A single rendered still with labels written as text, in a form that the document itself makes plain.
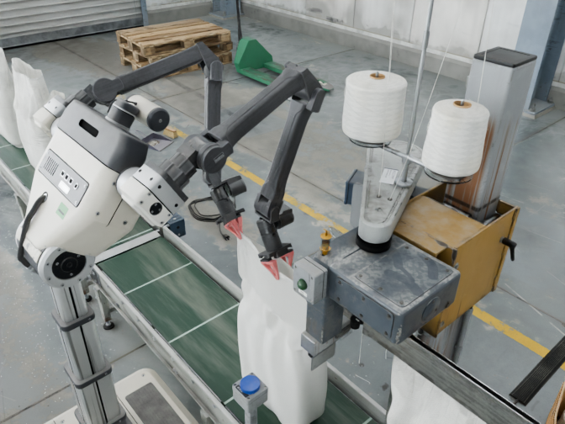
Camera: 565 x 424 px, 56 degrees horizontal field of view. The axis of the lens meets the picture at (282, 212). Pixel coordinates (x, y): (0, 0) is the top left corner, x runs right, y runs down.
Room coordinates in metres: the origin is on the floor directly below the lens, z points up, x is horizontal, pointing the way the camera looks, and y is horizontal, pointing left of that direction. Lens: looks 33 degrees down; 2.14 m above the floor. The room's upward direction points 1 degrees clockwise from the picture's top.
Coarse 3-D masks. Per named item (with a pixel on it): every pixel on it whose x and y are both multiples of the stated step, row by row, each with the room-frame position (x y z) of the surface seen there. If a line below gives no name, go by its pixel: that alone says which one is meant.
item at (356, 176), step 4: (352, 172) 1.55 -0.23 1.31; (356, 172) 1.56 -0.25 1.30; (360, 172) 1.56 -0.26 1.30; (364, 172) 1.56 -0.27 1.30; (352, 176) 1.53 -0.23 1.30; (356, 176) 1.53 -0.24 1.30; (360, 176) 1.53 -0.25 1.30; (348, 180) 1.50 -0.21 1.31; (352, 180) 1.50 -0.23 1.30; (356, 180) 1.50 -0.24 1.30; (360, 180) 1.50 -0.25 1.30; (348, 184) 1.49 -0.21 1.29; (352, 184) 1.49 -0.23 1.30; (348, 188) 1.49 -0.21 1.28; (352, 188) 1.49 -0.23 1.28; (348, 192) 1.49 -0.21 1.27; (348, 196) 1.49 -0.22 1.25; (344, 200) 1.49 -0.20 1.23; (348, 200) 1.49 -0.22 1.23
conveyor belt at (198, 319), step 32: (128, 256) 2.28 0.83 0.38; (160, 256) 2.28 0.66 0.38; (128, 288) 2.02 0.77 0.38; (160, 288) 2.02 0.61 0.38; (192, 288) 2.03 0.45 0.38; (160, 320) 1.80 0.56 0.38; (192, 320) 1.80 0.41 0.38; (224, 320) 1.80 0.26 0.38; (192, 352) 1.60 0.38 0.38; (224, 352) 1.60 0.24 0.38; (224, 384) 1.43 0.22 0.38; (320, 416) 1.29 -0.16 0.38; (352, 416) 1.29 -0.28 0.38
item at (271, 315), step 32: (256, 256) 1.46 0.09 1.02; (256, 288) 1.46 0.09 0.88; (288, 288) 1.30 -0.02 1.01; (256, 320) 1.37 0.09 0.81; (288, 320) 1.30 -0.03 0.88; (256, 352) 1.35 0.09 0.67; (288, 352) 1.23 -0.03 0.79; (288, 384) 1.22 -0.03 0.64; (320, 384) 1.24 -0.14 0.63; (288, 416) 1.22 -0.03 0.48
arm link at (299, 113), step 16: (320, 96) 1.47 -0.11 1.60; (288, 112) 1.49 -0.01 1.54; (304, 112) 1.47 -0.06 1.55; (288, 128) 1.46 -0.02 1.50; (304, 128) 1.48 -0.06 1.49; (288, 144) 1.44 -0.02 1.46; (288, 160) 1.44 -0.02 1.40; (272, 176) 1.43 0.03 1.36; (272, 192) 1.40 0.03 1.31; (256, 208) 1.42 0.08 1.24
